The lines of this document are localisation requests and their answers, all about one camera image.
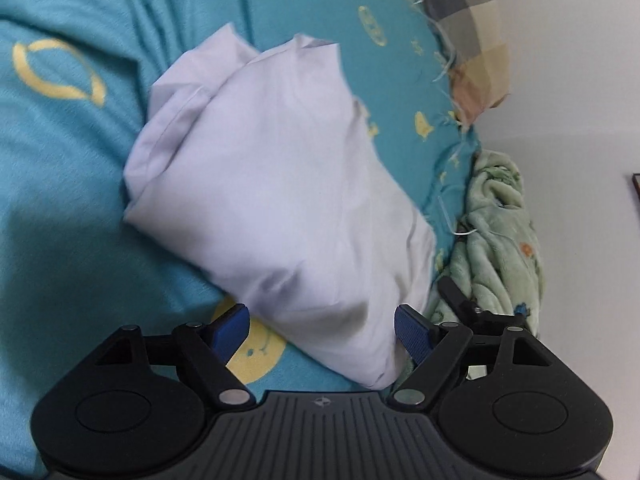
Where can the white garment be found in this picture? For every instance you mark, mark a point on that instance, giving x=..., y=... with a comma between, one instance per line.
x=280, y=185

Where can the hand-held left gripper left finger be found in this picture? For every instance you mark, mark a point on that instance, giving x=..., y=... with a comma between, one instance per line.
x=232, y=327

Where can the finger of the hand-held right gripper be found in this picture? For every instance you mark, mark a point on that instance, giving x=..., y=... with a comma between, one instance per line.
x=457, y=300

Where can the dark wooden frame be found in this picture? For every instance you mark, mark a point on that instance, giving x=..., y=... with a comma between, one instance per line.
x=636, y=180

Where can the teal bedsheet with yellow print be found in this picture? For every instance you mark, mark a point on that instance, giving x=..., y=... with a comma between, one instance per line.
x=65, y=210

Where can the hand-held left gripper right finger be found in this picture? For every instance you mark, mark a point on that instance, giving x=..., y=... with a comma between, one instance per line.
x=412, y=331

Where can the plaid pillow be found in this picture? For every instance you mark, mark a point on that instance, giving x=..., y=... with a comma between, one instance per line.
x=460, y=25

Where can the green fleece blanket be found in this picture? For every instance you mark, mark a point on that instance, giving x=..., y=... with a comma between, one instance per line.
x=500, y=240

